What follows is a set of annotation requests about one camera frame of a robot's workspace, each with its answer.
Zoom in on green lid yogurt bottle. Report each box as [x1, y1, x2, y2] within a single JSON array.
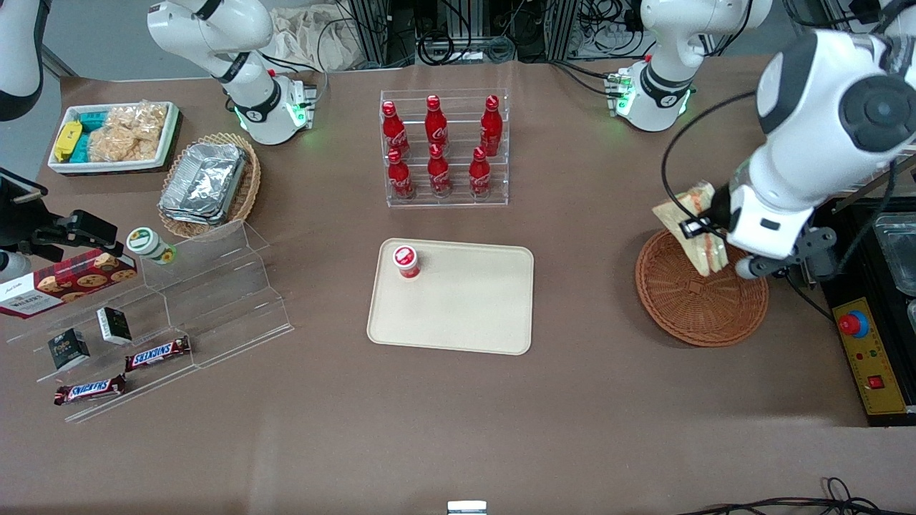
[[126, 227, 177, 266]]

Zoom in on silver foil container stack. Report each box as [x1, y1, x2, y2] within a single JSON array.
[[158, 142, 248, 221]]

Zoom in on red cola bottle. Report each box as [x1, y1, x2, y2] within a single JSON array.
[[468, 147, 494, 200], [424, 94, 450, 148], [382, 100, 411, 159], [386, 148, 415, 200], [427, 143, 453, 198], [479, 94, 504, 157]]

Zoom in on beige plastic tray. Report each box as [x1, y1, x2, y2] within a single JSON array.
[[366, 238, 535, 356]]

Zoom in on black floor cables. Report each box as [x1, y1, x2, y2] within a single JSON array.
[[676, 477, 916, 515]]

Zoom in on snickers chocolate bar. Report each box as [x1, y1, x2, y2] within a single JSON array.
[[125, 335, 193, 373], [53, 373, 129, 407]]

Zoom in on black power cable with plug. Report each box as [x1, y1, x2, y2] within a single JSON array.
[[786, 275, 835, 320]]

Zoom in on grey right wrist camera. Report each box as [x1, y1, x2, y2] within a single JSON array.
[[0, 250, 34, 284]]

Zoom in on yellow snack pack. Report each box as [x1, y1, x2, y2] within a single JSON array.
[[54, 120, 84, 164]]

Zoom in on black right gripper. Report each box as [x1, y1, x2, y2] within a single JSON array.
[[0, 169, 120, 263]]

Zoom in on triangle sandwich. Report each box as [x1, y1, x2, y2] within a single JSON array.
[[652, 180, 732, 278]]

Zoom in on clear bag rice crackers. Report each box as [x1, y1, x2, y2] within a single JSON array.
[[87, 125, 162, 165], [107, 102, 170, 138]]

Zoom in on beige cloth bag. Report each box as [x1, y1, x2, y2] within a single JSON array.
[[267, 6, 367, 73]]

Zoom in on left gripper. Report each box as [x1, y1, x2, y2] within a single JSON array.
[[679, 183, 814, 260]]

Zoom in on clear acrylic stepped shelf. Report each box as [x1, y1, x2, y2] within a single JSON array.
[[6, 218, 295, 424]]

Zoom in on red tartan cookie box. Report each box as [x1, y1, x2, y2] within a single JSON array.
[[0, 250, 139, 320]]

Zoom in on aluminium frame post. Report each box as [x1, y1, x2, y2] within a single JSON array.
[[348, 0, 391, 67], [552, 0, 582, 59]]

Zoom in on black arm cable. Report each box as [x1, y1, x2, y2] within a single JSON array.
[[661, 90, 761, 226]]

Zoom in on clear glass container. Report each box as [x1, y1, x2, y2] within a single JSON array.
[[869, 212, 916, 298]]

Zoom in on red white yogurt bottle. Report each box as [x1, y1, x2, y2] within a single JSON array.
[[391, 245, 422, 280]]

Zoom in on oval light wicker basket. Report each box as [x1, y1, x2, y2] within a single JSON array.
[[157, 132, 262, 240]]

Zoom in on small black carton box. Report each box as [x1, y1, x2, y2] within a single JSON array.
[[47, 328, 92, 371], [96, 306, 134, 346]]

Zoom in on white rectangular snack tray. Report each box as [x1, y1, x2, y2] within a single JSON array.
[[47, 101, 180, 177]]

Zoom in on clear acrylic bottle rack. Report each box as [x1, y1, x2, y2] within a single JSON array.
[[379, 89, 510, 209]]

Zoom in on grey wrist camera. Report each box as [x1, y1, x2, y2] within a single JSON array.
[[736, 227, 839, 281], [0, 250, 34, 284]]

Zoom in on black machine yellow panel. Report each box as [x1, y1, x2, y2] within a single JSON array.
[[816, 192, 916, 428]]

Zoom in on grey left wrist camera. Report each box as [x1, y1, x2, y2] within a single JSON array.
[[736, 227, 839, 281]]

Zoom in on round brown wicker basket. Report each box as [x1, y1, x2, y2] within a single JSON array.
[[635, 227, 770, 348]]

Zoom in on black coiled cable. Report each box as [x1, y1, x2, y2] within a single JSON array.
[[416, 30, 457, 67]]

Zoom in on black cable bundle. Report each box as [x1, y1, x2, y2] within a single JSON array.
[[578, 0, 648, 59]]

